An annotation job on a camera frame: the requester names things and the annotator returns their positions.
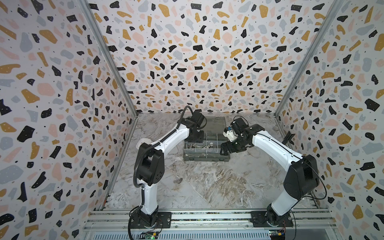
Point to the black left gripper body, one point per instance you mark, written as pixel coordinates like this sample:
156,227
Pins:
198,138

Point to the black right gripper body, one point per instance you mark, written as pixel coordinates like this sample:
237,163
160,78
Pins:
231,144

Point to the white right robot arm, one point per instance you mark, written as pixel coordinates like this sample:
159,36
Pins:
301,171

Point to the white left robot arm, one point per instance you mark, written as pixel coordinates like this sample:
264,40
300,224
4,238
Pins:
150,162

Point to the clear plastic organizer box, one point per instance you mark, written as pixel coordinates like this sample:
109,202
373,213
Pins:
209,148

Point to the white small square box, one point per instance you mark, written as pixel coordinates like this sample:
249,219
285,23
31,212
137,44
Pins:
143,140

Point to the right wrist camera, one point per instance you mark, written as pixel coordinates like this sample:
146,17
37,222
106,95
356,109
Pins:
229,134

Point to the aluminium corner post right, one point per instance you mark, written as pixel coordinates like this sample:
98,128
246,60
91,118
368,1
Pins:
331,14

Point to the aluminium corner post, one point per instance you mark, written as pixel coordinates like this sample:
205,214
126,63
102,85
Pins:
84,5
331,14

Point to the aluminium corner post left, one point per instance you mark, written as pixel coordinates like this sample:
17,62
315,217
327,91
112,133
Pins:
84,5

